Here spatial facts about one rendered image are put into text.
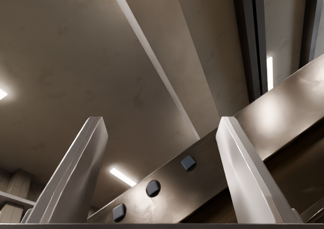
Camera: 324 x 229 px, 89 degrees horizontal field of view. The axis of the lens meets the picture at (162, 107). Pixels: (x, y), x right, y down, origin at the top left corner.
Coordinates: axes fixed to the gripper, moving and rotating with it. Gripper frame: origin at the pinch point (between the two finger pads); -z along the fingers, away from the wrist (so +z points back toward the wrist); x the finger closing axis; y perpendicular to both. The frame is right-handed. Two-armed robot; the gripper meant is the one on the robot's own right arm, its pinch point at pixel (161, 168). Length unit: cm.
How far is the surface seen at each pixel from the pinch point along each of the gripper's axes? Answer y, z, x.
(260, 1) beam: 41, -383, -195
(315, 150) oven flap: 36, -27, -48
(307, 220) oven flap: 37, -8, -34
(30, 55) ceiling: 93, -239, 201
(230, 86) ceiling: 239, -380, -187
